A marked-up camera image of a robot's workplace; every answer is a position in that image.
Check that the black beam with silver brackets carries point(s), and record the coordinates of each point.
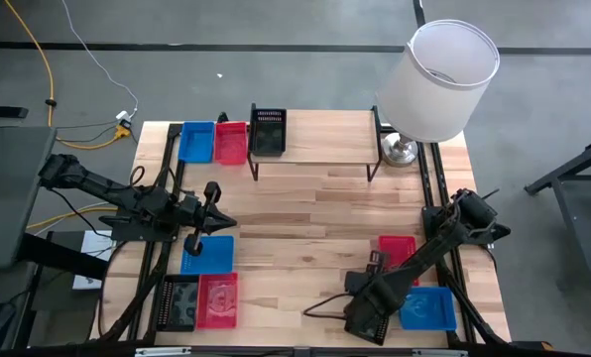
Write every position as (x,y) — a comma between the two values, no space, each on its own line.
(295,353)

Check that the small black bracket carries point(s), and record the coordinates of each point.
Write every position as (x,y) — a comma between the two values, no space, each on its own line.
(222,118)

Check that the white paper sheet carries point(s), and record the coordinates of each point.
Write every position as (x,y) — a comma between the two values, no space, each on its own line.
(94,245)

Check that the dark grey metal table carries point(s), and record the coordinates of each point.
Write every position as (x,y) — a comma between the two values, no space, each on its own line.
(573,208)

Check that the red plastic basket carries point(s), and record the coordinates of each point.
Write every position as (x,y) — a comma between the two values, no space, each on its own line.
(231,144)
(397,245)
(217,300)

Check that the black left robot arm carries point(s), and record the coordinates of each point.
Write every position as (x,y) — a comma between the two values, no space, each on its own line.
(107,191)

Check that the black plastic basket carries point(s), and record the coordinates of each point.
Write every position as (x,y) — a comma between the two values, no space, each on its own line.
(179,302)
(370,333)
(268,141)

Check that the black diagonal desk bar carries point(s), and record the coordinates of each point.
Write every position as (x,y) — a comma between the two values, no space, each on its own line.
(62,258)

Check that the black table frame rail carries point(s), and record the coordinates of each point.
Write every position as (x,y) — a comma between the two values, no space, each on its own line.
(437,156)
(172,139)

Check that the silver lamp with white shade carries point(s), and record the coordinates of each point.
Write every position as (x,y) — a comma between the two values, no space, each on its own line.
(434,99)

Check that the blue plastic basket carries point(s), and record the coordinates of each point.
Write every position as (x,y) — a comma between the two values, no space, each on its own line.
(429,310)
(216,258)
(196,142)

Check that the wooden shelf with black legs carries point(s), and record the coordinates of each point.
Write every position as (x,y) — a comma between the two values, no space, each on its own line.
(330,136)

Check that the grey desk top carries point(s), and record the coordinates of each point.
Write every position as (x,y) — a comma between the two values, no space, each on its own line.
(8,198)

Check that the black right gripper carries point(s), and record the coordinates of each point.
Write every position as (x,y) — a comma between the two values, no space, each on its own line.
(375,297)

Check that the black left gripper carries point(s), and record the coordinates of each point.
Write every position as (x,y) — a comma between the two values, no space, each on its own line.
(196,213)

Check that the black flat bar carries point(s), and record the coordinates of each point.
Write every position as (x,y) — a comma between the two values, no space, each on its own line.
(3,111)

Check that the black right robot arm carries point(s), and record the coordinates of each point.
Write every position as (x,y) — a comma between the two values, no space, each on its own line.
(434,243)

